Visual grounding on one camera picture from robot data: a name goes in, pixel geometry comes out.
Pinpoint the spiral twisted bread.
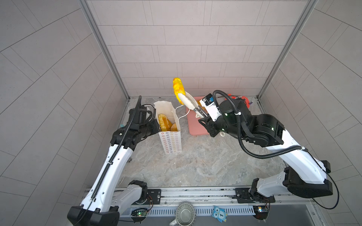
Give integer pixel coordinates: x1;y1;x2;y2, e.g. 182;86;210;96
158;114;173;132

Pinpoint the small bread roll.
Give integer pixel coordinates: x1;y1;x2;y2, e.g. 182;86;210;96
170;123;178;132

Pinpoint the white printed paper bag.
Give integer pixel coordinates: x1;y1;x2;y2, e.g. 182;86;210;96
154;101;182;154

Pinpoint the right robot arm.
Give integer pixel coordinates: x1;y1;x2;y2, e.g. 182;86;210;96
175;90;333;202

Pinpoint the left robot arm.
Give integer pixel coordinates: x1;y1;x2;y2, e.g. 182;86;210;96
67;98;160;226

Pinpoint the pink plastic tray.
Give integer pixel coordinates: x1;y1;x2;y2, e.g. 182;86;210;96
187;110;209;136

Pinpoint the red shark plush toy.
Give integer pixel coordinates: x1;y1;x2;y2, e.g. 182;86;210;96
228;94;252;109

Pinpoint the blue owl figure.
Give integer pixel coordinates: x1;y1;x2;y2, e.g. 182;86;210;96
212;206;228;222

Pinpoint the metal fluted tart mould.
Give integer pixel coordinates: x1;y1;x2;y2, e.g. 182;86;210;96
169;202;196;226

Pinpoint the left circuit board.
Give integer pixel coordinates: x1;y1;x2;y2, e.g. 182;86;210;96
131;208;149;218

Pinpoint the circuit board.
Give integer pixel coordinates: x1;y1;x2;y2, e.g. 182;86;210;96
131;208;149;218
253;206;269;221

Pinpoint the right circuit board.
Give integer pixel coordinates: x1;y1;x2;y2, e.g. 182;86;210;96
253;206;269;221

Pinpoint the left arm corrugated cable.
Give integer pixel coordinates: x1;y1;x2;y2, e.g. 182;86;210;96
73;95;142;226

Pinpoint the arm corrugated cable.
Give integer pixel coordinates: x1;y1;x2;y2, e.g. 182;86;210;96
73;95;142;226
212;89;340;210

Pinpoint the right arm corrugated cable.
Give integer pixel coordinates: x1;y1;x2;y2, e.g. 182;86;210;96
212;89;340;210

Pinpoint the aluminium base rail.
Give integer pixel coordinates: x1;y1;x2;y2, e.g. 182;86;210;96
81;185;316;210

